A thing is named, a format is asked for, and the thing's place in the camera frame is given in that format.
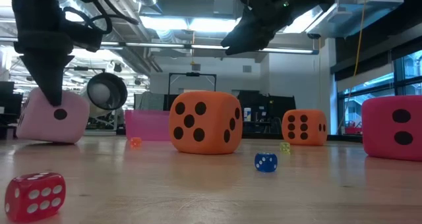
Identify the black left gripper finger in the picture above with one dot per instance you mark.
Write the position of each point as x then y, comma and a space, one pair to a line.
49, 72

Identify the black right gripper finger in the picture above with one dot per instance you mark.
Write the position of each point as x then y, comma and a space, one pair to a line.
247, 36

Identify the pale pink foam die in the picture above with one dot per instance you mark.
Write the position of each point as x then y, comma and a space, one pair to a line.
66, 128

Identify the orange foam die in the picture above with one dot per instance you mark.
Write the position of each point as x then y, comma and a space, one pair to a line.
310, 128
211, 125

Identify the small orange translucent die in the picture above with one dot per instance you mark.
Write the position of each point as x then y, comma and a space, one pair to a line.
136, 142

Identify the small yellow-green translucent die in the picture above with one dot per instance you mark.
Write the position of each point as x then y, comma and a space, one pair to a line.
285, 147

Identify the small red translucent die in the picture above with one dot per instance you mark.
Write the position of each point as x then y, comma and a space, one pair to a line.
33, 197

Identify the small blue die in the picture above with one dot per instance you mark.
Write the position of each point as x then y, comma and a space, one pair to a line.
265, 162

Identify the magenta foam die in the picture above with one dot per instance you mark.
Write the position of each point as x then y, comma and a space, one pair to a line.
382, 128

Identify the long ceiling light strip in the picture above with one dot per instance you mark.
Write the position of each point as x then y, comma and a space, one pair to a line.
287, 50

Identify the black background cabinets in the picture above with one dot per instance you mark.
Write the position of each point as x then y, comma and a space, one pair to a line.
280, 105

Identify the pink translucent plastic bin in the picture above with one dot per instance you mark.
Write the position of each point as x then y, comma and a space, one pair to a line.
148, 125

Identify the large glass window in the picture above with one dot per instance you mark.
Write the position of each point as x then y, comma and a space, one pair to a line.
379, 85

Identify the black background rig frame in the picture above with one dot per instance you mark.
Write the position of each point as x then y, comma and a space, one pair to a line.
192, 74

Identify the black aluminium table frame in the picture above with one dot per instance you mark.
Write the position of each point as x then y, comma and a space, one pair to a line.
263, 136

